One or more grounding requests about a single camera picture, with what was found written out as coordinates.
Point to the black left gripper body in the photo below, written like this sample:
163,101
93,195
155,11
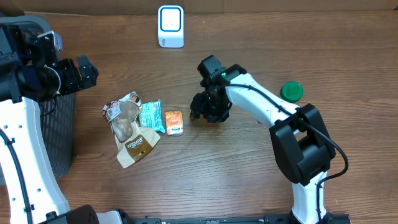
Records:
69,78

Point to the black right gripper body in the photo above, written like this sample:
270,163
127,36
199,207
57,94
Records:
213,107

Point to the orange tissue pack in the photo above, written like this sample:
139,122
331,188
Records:
174,123

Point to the teal wet wipes pack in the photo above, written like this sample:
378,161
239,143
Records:
151,116

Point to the green lid jar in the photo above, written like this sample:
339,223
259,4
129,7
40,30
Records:
291,91

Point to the brown pastry bag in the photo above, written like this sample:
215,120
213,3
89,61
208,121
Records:
133,141

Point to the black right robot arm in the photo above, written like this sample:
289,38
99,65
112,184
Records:
300,141

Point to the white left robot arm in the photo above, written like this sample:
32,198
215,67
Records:
31,73

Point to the white barcode scanner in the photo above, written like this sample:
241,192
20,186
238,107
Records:
170,26

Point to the grey plastic mesh basket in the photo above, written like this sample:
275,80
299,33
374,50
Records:
57,128

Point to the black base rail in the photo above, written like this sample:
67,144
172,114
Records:
267,219

